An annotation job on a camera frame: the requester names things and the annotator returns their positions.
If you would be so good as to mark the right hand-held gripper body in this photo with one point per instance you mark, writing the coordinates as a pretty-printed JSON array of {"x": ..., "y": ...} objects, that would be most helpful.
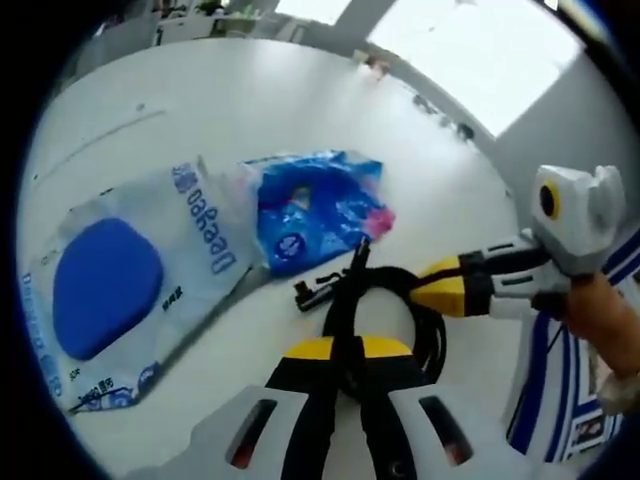
[{"x": 585, "y": 220}]

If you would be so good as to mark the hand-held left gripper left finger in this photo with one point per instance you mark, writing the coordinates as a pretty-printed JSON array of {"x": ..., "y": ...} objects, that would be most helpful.
[{"x": 290, "y": 400}]

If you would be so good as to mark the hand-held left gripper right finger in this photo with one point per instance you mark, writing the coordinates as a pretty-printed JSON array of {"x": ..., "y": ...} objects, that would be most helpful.
[{"x": 395, "y": 400}]

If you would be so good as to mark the blue tissue packet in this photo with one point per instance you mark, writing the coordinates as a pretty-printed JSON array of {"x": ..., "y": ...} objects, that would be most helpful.
[{"x": 310, "y": 215}]

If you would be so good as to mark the wet wipes pack blue lid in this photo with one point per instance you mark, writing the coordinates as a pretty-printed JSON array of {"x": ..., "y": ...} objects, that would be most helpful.
[{"x": 105, "y": 290}]

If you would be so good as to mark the white table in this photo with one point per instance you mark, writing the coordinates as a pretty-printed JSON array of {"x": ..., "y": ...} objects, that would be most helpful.
[{"x": 250, "y": 100}]

